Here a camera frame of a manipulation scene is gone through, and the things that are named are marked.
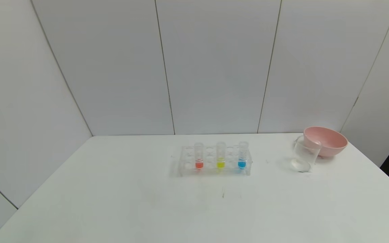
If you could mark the test tube with red pigment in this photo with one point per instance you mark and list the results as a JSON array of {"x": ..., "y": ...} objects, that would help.
[{"x": 199, "y": 164}]

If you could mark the test tube with yellow pigment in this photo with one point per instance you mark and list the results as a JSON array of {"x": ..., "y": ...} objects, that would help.
[{"x": 221, "y": 164}]

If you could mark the clear plastic test tube rack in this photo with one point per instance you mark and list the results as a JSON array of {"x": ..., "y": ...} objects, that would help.
[{"x": 189, "y": 161}]

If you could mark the test tube with blue pigment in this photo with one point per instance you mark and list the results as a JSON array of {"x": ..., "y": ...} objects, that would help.
[{"x": 242, "y": 164}]

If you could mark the clear glass beaker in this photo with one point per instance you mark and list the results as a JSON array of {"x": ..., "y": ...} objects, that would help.
[{"x": 302, "y": 158}]

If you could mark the pink bowl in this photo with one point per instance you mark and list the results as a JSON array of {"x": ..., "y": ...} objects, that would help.
[{"x": 331, "y": 141}]

